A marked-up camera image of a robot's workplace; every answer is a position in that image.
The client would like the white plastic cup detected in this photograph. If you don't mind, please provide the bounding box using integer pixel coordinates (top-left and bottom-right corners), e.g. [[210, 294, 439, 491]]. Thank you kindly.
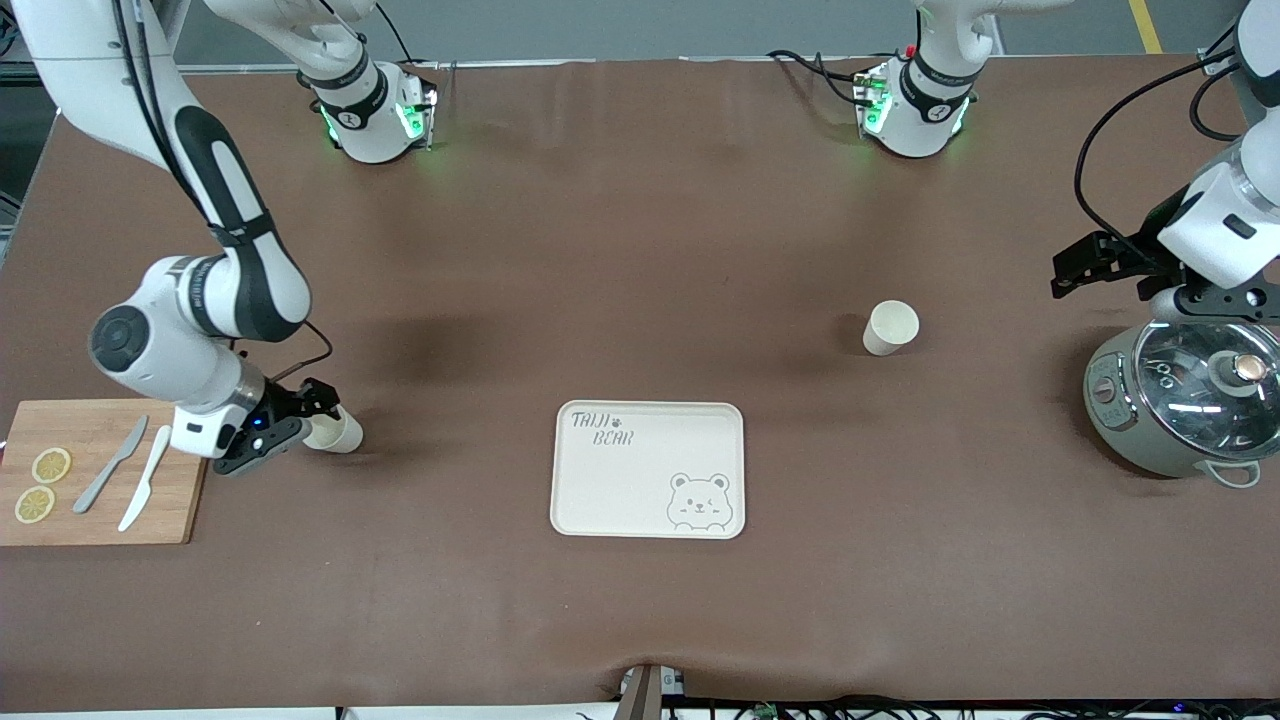
[[303, 405, 364, 454], [863, 300, 920, 357]]

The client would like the white plastic knife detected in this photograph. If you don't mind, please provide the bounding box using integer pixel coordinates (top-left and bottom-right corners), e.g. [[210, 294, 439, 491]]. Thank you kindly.
[[118, 425, 175, 533]]

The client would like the grey plastic knife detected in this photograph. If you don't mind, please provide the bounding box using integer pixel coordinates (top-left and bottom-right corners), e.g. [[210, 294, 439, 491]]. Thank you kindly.
[[72, 415, 149, 515]]

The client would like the glass pot lid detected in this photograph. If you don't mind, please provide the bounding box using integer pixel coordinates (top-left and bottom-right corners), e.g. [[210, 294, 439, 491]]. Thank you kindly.
[[1133, 318, 1280, 463]]

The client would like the sage green electric pot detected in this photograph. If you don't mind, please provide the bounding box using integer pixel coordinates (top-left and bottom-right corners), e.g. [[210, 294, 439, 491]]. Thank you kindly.
[[1083, 290, 1280, 489]]

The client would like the bamboo cutting board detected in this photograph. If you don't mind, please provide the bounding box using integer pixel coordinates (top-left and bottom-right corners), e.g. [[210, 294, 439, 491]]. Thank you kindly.
[[0, 398, 208, 547]]

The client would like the beige bear print tray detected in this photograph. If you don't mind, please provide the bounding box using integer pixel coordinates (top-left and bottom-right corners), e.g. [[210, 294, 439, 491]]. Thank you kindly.
[[549, 400, 747, 541]]

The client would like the brown table cover mat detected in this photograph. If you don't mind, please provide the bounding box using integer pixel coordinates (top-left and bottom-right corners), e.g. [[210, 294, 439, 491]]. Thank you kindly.
[[0, 55, 1280, 713]]

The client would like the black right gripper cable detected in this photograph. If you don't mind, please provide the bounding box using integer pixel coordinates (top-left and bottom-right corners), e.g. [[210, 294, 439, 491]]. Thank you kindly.
[[235, 320, 333, 386]]

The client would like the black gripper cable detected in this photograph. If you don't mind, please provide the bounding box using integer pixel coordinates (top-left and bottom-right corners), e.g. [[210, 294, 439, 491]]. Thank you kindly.
[[235, 320, 333, 386], [1074, 48, 1243, 263]]

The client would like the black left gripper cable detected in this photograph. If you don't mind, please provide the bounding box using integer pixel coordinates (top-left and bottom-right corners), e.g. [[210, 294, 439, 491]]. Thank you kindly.
[[1074, 48, 1243, 263]]

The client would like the black left arm base cable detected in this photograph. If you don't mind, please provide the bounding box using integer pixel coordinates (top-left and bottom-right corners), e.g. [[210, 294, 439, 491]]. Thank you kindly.
[[768, 48, 883, 109]]

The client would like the black arm base cable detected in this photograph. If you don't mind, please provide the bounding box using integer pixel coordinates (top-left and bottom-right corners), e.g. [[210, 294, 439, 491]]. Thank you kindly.
[[375, 0, 426, 69], [768, 48, 883, 109]]

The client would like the black right arm base cable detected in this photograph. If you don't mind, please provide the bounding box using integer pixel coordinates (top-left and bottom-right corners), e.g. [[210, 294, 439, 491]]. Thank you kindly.
[[375, 0, 426, 69]]

